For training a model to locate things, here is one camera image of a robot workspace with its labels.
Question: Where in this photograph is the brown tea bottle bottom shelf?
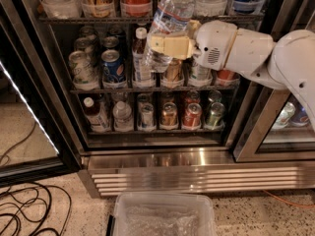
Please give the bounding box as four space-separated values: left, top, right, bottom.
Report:
83 97 109 133

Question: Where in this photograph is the clear bottle shelf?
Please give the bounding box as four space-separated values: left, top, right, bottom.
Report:
194 0 227 17
41 0 82 20

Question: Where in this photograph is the stainless fridge bottom grille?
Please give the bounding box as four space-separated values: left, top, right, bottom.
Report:
79 147 315 199

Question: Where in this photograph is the closed right fridge door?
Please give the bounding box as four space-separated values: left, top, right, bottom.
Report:
232 0 315 162

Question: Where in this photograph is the clear bottle top shelf left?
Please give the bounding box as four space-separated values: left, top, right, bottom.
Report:
41 0 82 20

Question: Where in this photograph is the clear plastic storage bin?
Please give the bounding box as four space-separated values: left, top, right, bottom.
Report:
106 192 218 236

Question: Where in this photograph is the gold can middle shelf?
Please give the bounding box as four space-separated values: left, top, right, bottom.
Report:
161 59 184 89

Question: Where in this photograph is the red can bottom shelf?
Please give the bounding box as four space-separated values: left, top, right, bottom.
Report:
182 103 202 130

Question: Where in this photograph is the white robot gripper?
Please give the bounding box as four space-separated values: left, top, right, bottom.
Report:
149 20 237 71

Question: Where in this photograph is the blue pepsi can middle shelf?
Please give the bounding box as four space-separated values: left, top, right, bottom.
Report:
101 49 127 89

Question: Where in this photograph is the black cable on floor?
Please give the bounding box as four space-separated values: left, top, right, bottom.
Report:
0 121 73 236

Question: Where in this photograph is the orange cable on floor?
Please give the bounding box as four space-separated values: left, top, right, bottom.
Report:
262 190 315 209

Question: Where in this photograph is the white green can middle shelf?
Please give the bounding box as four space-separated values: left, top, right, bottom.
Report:
69 51 99 90

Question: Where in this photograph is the clear plastic water bottle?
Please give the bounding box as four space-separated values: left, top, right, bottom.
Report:
141 0 195 73

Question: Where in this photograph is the tall tea bottle middle shelf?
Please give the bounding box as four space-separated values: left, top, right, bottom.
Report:
132 27 156 88

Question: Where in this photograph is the open glass fridge door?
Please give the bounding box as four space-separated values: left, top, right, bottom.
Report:
0 0 81 187

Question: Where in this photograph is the clear bottle top shelf right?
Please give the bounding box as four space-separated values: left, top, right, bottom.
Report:
194 0 227 17

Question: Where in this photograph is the gold can bottom shelf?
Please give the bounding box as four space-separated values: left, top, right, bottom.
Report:
160 102 178 130

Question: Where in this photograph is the silver blue can bottom shelf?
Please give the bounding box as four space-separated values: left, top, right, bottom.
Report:
138 102 156 131

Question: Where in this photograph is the red can middle shelf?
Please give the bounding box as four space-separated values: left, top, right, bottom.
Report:
216 70 239 87

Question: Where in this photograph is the green can bottom shelf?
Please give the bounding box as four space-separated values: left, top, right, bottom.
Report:
204 102 225 130

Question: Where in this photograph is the gold brown can top shelf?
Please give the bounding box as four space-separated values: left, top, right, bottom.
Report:
81 0 115 18

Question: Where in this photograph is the silver white can middle shelf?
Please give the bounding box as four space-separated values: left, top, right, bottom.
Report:
188 61 213 88

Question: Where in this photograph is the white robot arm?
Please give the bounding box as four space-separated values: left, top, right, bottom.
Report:
147 21 315 128

